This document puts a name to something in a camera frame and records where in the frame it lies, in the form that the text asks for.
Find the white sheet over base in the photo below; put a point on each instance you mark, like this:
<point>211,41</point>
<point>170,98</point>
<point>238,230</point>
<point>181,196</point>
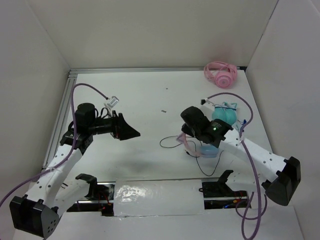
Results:
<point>158,198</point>

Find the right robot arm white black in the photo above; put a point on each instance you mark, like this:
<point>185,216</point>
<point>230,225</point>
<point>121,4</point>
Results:
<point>275,176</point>

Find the teal white cat-ear headphones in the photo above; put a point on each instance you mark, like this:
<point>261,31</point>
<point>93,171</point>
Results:
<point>227,112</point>

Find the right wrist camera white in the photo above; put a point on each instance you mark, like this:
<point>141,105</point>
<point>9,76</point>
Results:
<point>206,102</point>

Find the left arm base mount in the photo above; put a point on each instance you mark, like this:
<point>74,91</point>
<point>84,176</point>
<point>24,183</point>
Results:
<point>102,201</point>

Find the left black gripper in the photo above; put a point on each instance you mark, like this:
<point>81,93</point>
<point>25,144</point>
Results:
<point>120,128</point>

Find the blue pink cat-ear headphones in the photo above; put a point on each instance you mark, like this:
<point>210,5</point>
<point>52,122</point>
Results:
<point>199,150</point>

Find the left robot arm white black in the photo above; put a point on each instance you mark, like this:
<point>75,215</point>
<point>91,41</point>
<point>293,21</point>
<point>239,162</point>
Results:
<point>39,211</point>

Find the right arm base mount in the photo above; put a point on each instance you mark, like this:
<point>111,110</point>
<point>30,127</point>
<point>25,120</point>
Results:
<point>217,195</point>

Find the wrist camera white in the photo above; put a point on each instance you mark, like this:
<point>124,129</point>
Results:
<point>206,102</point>
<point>111,102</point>

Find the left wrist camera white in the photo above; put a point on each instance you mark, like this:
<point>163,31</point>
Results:
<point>111,102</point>

